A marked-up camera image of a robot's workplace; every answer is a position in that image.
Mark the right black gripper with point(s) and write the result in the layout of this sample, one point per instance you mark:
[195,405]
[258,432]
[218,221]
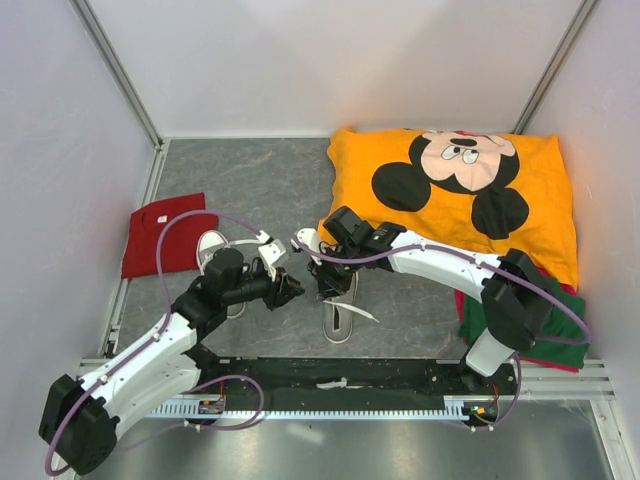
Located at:
[328,285]

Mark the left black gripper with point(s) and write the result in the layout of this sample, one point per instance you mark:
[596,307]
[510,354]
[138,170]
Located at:
[279,291]

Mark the grey sneaker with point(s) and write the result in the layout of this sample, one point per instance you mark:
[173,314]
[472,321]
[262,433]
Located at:
[338,323]
[208,244]

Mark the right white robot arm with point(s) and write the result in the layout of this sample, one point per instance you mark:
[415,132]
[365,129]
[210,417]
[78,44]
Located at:
[514,295]

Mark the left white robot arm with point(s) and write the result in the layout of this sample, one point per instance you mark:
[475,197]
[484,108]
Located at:
[84,419]

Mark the white tape scrap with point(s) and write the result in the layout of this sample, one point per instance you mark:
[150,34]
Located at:
[333,384]

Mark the red folded t-shirt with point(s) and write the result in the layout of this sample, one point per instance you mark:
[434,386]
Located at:
[179,246]

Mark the orange mickey mouse pillow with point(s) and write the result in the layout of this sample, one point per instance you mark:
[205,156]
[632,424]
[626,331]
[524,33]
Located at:
[487,193]

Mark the green folded cloth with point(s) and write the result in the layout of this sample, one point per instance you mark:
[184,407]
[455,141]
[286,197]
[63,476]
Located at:
[480,315]

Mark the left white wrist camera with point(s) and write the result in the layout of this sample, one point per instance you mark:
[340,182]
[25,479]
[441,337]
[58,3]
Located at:
[273,255]

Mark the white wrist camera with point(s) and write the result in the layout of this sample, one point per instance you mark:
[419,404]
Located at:
[273,255]
[306,239]

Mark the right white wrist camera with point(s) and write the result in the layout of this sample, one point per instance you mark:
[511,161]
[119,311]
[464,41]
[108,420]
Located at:
[306,239]

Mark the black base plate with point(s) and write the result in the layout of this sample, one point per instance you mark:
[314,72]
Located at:
[359,385]

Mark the slotted cable duct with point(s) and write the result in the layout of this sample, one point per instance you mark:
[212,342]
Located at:
[193,409]

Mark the left aluminium frame post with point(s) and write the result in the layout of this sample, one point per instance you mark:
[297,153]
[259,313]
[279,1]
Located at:
[106,50]

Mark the aluminium frame post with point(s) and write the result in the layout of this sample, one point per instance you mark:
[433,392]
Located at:
[106,50]
[567,42]

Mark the right aluminium frame post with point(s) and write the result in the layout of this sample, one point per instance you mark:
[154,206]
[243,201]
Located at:
[567,42]

